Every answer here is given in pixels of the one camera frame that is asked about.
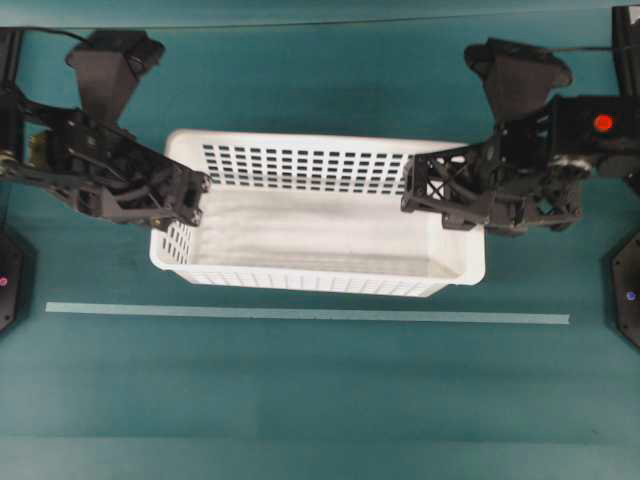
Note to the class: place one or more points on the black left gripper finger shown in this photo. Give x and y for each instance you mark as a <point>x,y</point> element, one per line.
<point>178,206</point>
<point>167,179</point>

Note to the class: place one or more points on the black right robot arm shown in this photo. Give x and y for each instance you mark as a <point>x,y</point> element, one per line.
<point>605,129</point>

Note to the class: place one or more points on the pale tape strip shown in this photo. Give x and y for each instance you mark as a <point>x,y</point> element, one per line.
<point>307,314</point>

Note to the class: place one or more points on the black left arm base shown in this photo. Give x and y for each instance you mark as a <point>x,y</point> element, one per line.
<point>18,269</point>

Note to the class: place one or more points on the black right frame post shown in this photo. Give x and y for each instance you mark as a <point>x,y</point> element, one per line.
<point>625,44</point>

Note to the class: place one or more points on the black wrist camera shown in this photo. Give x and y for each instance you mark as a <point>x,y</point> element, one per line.
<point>517,78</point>
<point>109,66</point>

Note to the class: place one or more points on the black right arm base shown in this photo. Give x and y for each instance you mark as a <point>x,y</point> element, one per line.
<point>625,281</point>

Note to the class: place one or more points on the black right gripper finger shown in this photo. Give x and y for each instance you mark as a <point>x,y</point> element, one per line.
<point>452,174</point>
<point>456,213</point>

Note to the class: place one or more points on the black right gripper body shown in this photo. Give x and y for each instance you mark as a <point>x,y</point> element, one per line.
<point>528,184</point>

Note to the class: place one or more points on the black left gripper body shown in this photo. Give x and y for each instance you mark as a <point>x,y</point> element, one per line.
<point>99,171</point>

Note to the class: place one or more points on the white perforated plastic basket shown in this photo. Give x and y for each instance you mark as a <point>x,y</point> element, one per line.
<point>312,213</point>

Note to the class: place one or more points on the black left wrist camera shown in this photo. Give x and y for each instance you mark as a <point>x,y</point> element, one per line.
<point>109,66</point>

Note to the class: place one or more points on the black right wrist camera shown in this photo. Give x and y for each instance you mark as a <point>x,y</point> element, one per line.
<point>517,78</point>

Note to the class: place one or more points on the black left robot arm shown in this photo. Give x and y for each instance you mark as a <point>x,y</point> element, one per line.
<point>16,129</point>

